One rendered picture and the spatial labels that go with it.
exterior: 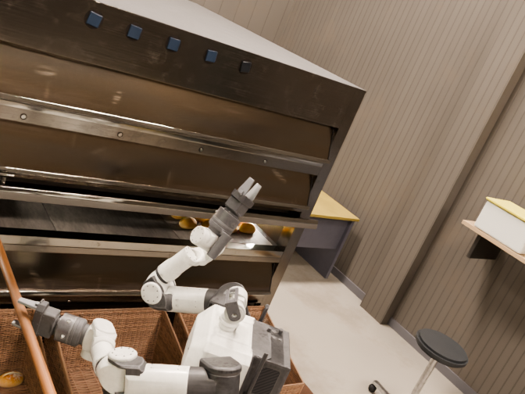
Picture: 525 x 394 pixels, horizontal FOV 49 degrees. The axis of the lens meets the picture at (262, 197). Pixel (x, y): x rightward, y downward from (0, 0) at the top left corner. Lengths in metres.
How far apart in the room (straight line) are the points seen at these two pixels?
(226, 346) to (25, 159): 1.01
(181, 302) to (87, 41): 0.95
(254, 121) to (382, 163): 3.47
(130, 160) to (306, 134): 0.87
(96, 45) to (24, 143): 0.43
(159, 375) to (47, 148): 1.01
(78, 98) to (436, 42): 4.24
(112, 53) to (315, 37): 5.00
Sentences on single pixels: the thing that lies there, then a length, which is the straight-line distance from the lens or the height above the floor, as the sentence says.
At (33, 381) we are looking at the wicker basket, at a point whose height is 0.65.
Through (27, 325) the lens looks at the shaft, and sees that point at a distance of 1.88.
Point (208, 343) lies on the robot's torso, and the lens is 1.69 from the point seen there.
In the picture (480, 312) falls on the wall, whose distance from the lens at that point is 5.26.
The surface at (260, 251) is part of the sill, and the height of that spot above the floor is 1.17.
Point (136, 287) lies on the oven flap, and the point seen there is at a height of 0.96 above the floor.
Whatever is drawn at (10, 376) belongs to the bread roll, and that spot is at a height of 0.64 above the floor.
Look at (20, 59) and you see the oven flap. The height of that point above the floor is 1.84.
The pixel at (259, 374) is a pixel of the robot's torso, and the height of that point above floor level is 1.35.
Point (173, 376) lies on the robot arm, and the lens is 1.59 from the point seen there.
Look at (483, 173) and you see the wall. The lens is 5.29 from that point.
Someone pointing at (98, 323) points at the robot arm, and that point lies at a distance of 1.86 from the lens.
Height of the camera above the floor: 2.32
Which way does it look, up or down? 18 degrees down
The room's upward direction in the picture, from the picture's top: 23 degrees clockwise
